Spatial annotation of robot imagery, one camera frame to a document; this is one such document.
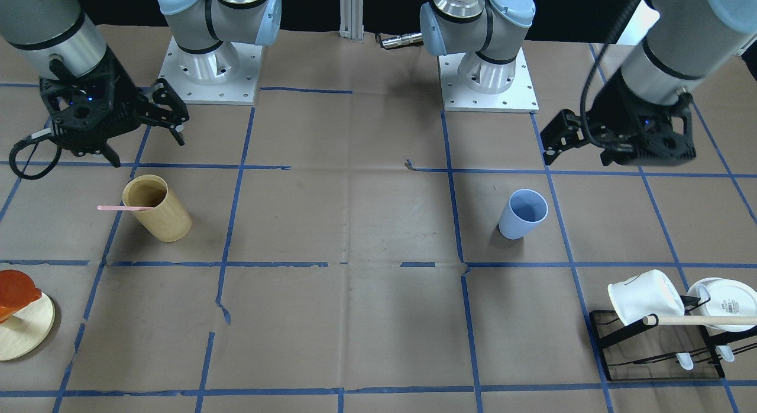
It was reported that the white cup on rack front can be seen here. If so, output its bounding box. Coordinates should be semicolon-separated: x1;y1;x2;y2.
607;269;685;326

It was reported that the white cup on rack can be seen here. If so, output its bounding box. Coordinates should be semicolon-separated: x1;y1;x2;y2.
687;278;756;317
607;269;685;326

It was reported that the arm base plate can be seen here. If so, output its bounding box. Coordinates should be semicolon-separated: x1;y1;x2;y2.
159;38;265;105
438;49;540;114

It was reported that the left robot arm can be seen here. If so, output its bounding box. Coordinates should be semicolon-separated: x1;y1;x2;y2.
419;0;756;167

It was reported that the wooden rack dowel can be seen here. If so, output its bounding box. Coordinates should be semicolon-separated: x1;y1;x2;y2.
641;314;756;327

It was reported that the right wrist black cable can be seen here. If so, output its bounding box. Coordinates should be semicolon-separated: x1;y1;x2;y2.
8;129;63;180

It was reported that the metal cable connector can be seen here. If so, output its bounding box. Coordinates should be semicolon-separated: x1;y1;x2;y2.
375;32;423;50

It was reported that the pink chopstick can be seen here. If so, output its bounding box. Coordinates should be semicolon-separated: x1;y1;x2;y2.
97;205;154;212

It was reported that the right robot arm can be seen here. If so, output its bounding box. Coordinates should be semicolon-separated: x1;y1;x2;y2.
2;0;282;179

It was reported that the round wooden stand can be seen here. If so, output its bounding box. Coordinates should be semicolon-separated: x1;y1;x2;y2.
1;293;55;362

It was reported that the aluminium frame post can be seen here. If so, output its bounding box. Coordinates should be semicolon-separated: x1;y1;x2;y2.
339;0;364;43

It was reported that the white cup on rack rear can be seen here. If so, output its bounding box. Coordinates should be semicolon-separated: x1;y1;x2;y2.
687;278;756;317

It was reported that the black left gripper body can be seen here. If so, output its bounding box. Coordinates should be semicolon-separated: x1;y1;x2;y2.
583;71;697;167

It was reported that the light blue plastic cup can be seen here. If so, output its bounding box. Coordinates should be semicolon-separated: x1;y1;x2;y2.
499;189;549;240

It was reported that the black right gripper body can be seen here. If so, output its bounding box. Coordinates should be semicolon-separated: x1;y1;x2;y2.
40;47;142;167

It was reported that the orange object on stand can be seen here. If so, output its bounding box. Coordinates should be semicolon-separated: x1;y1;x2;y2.
1;269;43;324

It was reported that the tan bamboo cylinder holder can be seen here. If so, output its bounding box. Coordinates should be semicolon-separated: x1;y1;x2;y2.
122;174;192;243

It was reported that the black wire cup rack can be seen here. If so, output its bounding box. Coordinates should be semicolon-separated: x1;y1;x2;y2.
589;310;725;382

